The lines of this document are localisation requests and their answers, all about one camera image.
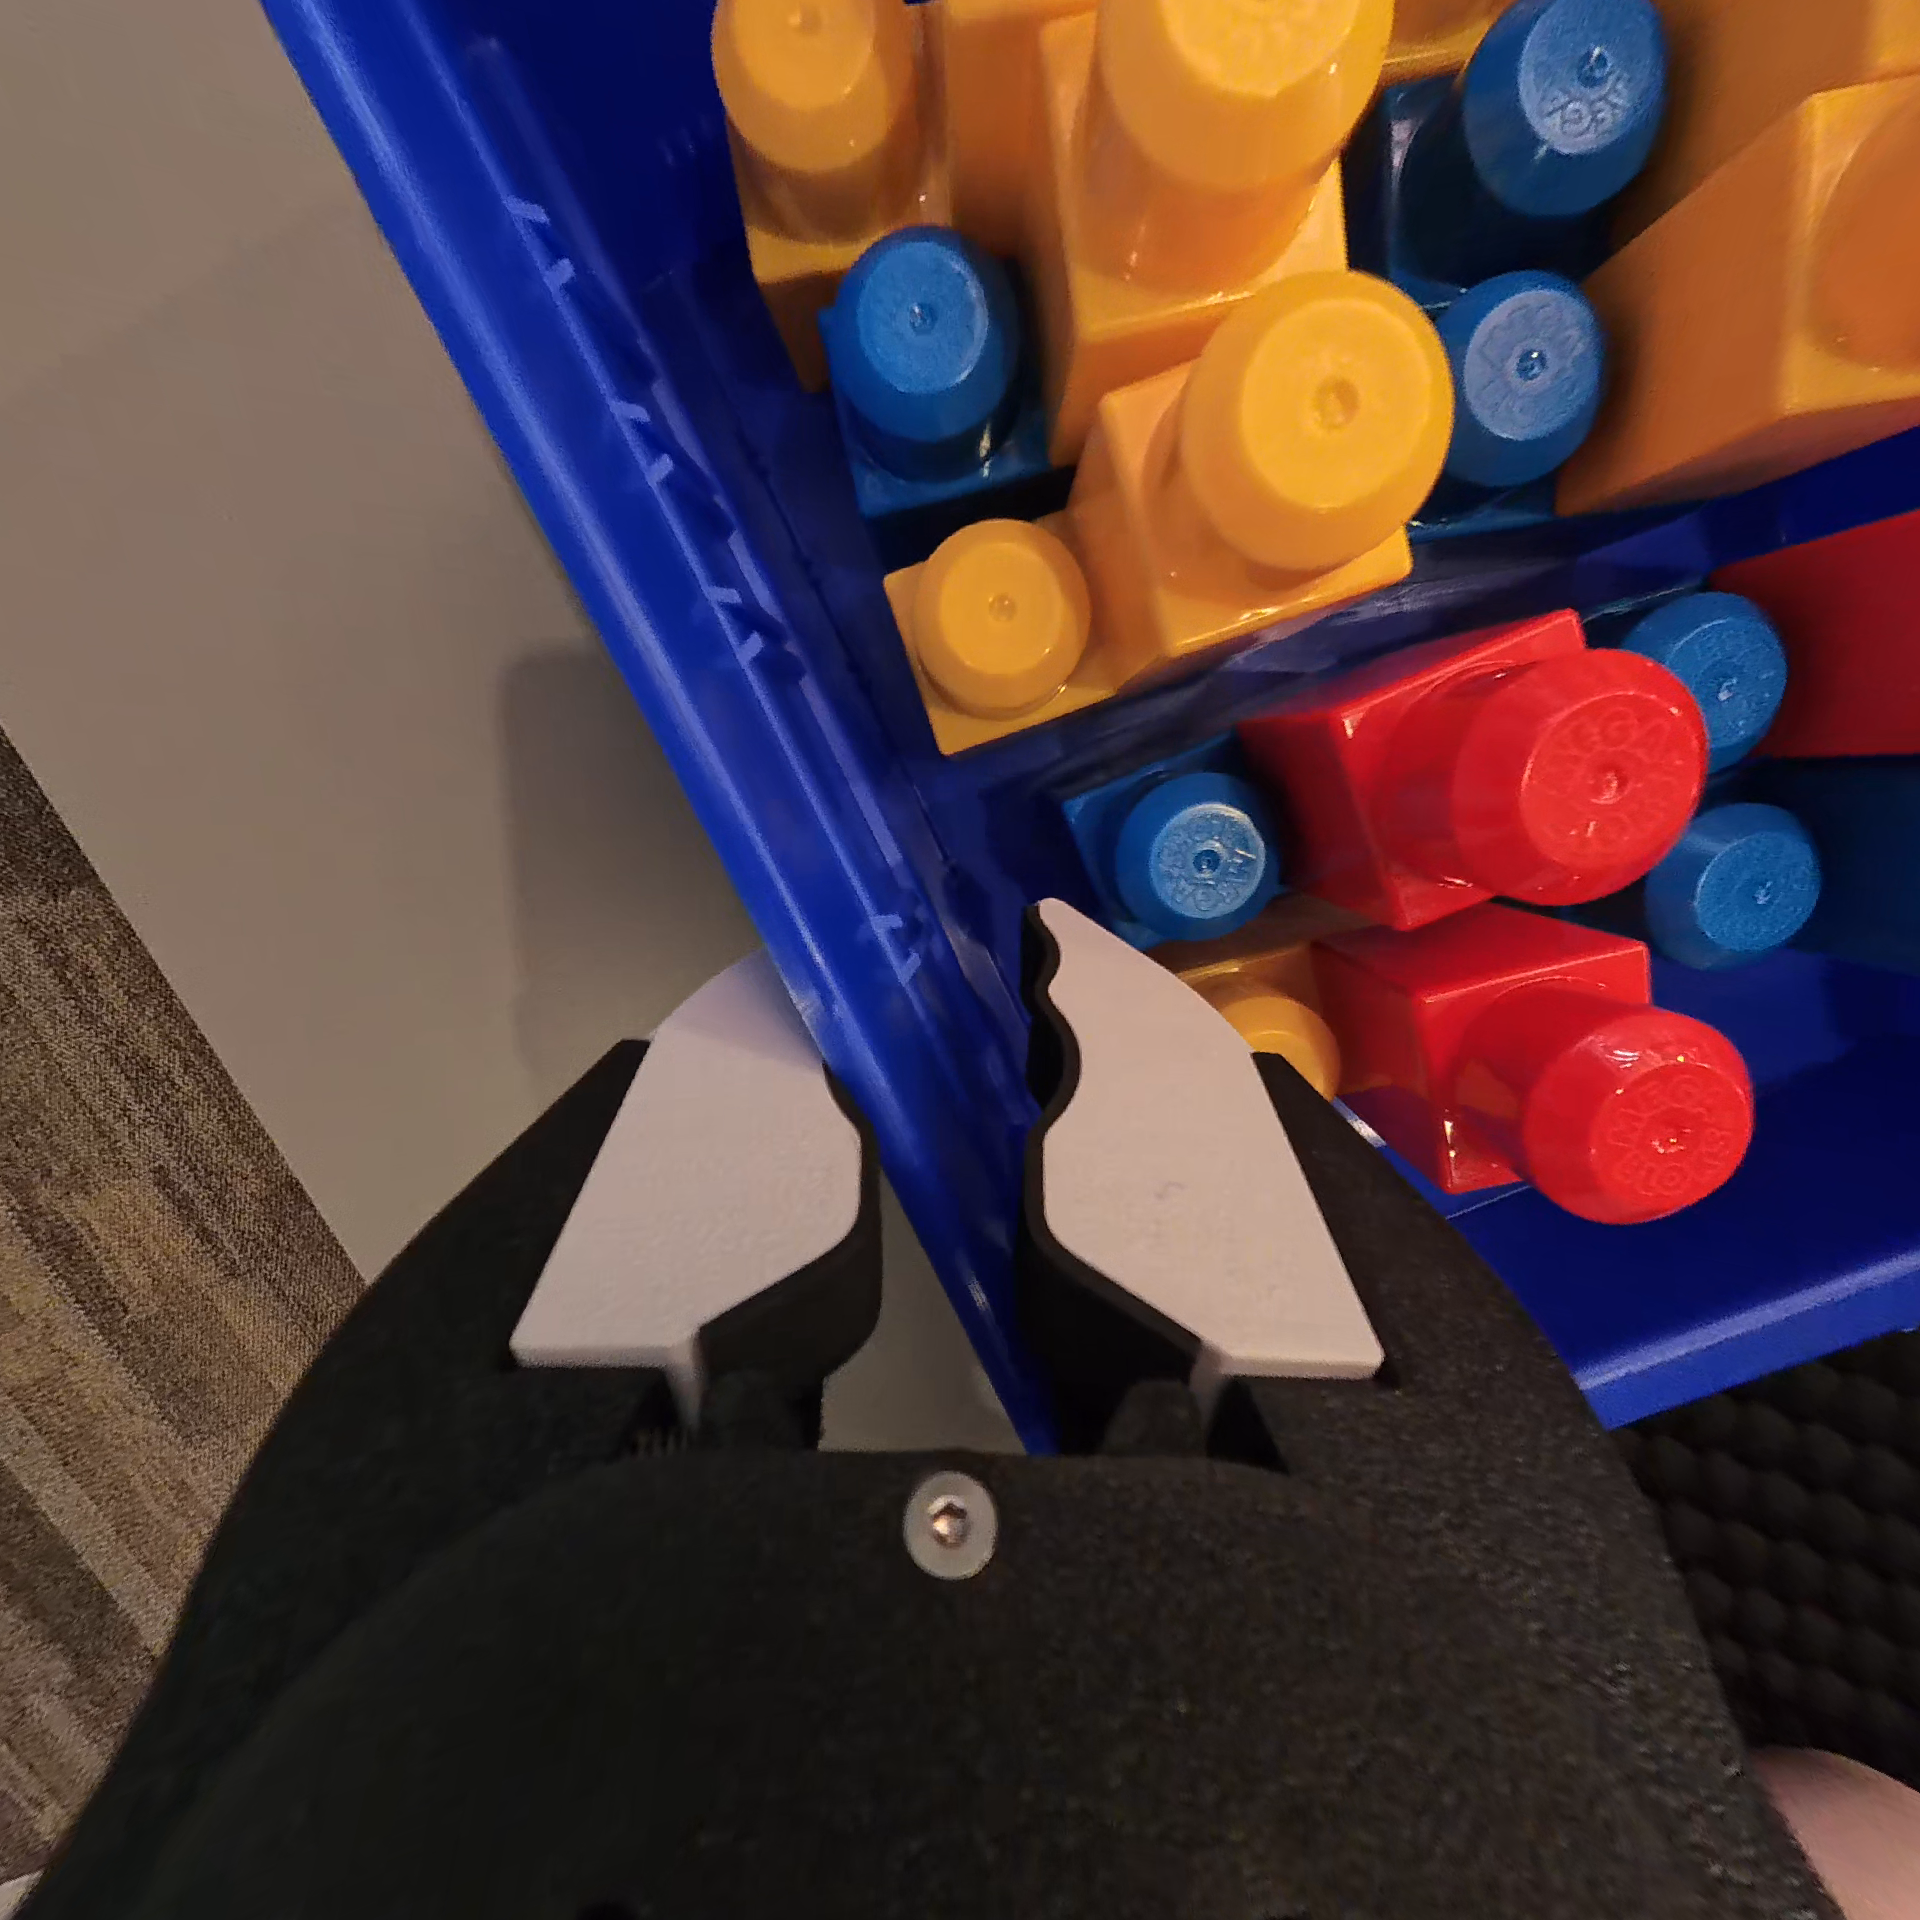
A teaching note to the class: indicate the black wrist rest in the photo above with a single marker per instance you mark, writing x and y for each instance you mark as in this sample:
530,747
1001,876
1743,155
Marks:
1799,1531

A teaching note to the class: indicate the person's left forearm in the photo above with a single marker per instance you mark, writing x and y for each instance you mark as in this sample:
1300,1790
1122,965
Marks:
1861,1845

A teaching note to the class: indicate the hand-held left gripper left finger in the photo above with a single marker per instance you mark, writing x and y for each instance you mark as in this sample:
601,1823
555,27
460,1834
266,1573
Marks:
706,1201

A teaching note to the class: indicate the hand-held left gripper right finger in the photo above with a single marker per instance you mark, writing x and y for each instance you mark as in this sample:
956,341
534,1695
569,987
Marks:
1202,1201

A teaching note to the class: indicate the blue plastic bin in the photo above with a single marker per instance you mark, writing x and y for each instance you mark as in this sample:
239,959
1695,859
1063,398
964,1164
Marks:
676,525

